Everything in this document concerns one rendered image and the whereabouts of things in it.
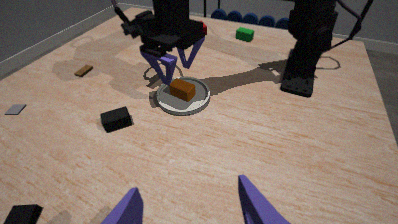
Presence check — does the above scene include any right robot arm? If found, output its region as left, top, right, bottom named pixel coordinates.
left=121, top=0, right=339, bottom=98

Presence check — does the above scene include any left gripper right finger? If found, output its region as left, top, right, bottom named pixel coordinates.
left=238, top=175, right=291, bottom=224

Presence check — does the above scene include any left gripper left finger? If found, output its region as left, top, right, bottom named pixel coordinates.
left=101, top=187, right=144, bottom=224

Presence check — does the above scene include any green block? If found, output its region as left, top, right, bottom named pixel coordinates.
left=235, top=27, right=254, bottom=42

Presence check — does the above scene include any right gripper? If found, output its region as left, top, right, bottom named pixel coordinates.
left=128, top=0, right=205, bottom=86

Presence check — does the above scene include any white round saucer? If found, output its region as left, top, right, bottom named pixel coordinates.
left=156, top=77, right=210, bottom=115

